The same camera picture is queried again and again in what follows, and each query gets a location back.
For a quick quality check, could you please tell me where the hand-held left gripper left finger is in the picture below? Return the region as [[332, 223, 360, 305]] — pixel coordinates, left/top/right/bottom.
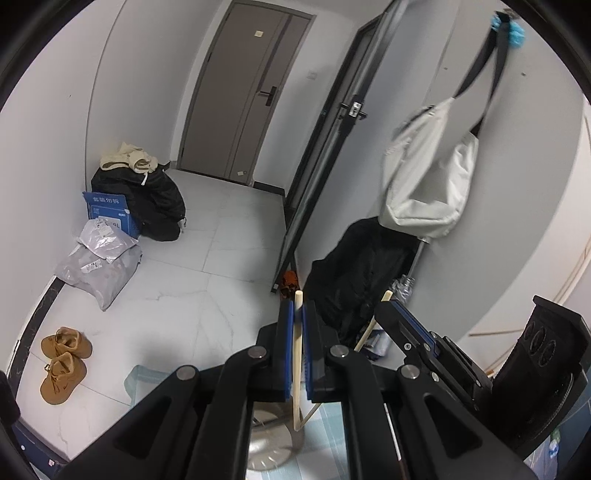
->
[[60, 300, 297, 480]]

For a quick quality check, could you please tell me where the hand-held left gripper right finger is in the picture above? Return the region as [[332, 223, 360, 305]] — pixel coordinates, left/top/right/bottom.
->
[[302, 300, 539, 480]]

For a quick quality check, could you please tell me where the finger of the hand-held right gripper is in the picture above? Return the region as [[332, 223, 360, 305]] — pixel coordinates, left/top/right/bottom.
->
[[390, 300, 492, 393], [373, 302, 483, 409]]

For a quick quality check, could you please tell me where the wooden chopstick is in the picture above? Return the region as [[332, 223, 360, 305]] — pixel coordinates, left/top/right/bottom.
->
[[300, 402, 323, 432], [353, 290, 394, 352], [292, 289, 305, 432]]

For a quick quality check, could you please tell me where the white utensil holder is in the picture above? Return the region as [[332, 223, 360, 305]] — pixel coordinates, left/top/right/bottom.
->
[[249, 401, 303, 472]]

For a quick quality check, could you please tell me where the white shoulder bag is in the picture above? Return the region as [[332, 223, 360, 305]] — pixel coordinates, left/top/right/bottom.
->
[[379, 11, 509, 239]]

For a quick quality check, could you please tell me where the silver folded umbrella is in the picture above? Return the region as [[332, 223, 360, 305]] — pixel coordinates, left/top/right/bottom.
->
[[392, 237, 430, 303]]

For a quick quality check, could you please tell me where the black jacket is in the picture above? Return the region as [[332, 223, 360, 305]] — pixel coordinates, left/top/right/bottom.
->
[[306, 219, 419, 342]]

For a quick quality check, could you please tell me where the teal plaid tablecloth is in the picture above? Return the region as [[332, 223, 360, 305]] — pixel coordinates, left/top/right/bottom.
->
[[124, 364, 561, 480]]

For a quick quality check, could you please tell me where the black framed glass door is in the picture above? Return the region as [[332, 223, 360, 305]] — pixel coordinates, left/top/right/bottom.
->
[[270, 0, 411, 296]]

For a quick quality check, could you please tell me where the black duffel bag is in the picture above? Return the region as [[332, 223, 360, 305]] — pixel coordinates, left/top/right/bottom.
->
[[91, 164, 187, 242]]

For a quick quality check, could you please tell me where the large grey parcel bag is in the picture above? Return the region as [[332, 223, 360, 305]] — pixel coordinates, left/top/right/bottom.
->
[[54, 242, 143, 311]]

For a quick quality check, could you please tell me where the small white parcel bag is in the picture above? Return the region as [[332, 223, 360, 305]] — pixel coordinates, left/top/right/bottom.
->
[[76, 218, 139, 264]]

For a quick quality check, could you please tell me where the tan suede shoe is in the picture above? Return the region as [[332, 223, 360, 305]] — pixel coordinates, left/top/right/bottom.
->
[[41, 326, 93, 360], [39, 352, 88, 406]]

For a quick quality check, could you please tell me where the black glass door lock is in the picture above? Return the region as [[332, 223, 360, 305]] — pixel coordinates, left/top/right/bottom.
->
[[338, 95, 369, 121]]

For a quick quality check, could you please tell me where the blue cardboard box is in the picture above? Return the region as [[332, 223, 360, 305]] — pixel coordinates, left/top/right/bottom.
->
[[82, 191, 140, 238]]

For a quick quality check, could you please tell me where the beige garment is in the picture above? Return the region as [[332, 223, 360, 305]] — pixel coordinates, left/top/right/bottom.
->
[[100, 141, 160, 185]]

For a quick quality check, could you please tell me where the grey door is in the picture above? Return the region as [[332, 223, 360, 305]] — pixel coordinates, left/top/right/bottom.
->
[[178, 0, 317, 188]]

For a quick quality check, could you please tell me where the dark blue box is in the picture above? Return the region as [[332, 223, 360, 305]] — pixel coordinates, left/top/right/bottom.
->
[[9, 420, 70, 468]]

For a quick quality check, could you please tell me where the beige wall cable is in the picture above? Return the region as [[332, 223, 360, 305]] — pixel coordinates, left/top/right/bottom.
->
[[556, 249, 591, 301]]

